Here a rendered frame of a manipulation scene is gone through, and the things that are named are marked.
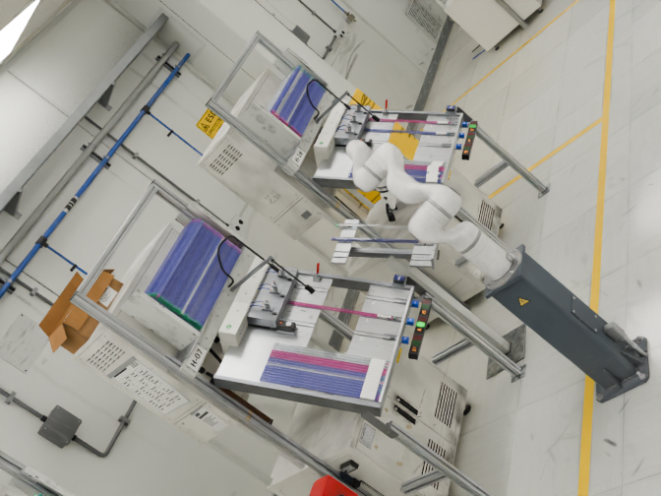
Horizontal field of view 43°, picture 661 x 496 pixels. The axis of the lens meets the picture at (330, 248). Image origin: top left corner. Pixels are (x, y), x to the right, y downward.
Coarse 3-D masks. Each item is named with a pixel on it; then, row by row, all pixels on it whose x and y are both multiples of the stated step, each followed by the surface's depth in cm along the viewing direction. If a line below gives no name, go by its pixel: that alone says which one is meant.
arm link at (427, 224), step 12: (420, 216) 310; (432, 216) 308; (444, 216) 309; (408, 228) 314; (420, 228) 309; (432, 228) 309; (456, 228) 314; (468, 228) 313; (420, 240) 312; (432, 240) 310; (444, 240) 311; (456, 240) 312; (468, 240) 312
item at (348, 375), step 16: (272, 352) 355; (288, 352) 354; (304, 352) 354; (320, 352) 353; (336, 352) 352; (272, 368) 348; (288, 368) 348; (304, 368) 347; (320, 368) 347; (336, 368) 346; (352, 368) 345; (368, 368) 345; (384, 368) 344; (288, 384) 342; (304, 384) 341; (320, 384) 340; (336, 384) 340; (352, 384) 339; (368, 384) 339; (368, 400) 334
